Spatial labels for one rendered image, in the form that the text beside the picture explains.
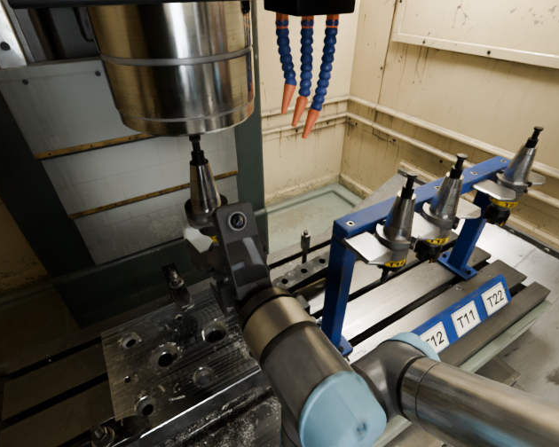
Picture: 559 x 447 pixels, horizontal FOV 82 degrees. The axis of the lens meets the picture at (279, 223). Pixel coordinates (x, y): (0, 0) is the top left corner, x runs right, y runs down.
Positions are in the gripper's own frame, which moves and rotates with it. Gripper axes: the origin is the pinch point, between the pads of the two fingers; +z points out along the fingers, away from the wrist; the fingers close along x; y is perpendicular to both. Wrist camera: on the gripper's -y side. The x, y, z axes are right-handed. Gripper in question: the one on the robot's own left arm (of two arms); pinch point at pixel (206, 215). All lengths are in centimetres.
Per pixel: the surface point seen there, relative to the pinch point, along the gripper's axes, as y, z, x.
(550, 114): 2, -2, 101
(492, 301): 31, -24, 57
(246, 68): -21.8, -7.3, 4.9
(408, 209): -2.5, -17.1, 24.9
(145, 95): -20.5, -6.8, -5.6
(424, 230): 3.5, -17.3, 30.5
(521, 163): -1, -16, 57
